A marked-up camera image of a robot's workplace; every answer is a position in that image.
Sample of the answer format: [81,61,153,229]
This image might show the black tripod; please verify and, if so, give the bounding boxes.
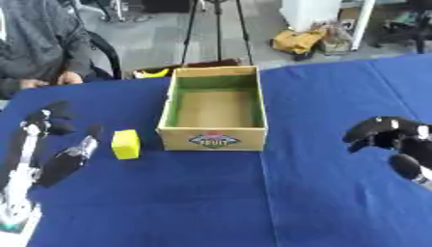
[178,0,257,68]

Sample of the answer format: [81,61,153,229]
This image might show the white cabinet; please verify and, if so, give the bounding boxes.
[278,0,378,52]

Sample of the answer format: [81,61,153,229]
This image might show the tan cardboard box green inside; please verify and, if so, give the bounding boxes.
[155,65,270,152]

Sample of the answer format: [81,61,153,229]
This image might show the yellow block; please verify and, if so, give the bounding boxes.
[109,128,142,161]

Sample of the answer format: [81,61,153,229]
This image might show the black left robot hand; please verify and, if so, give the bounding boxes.
[3,100,107,190]

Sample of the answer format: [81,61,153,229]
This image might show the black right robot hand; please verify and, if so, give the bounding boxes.
[340,116,432,191]

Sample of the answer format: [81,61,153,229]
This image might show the person's hand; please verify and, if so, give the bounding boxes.
[18,78,51,91]
[55,70,87,87]

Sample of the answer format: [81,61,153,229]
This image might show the yellow toy banana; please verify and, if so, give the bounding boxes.
[133,68,173,79]

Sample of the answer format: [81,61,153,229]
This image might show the black office chair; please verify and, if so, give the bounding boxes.
[371,0,432,55]

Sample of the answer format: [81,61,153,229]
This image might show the yellow bag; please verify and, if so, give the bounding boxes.
[270,28,330,62]

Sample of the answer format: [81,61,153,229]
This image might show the wheeled chair base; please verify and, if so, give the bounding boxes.
[93,0,155,24]

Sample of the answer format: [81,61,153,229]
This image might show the person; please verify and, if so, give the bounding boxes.
[0,0,95,100]

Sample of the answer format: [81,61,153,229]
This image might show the clear plastic bag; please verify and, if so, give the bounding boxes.
[315,18,360,55]

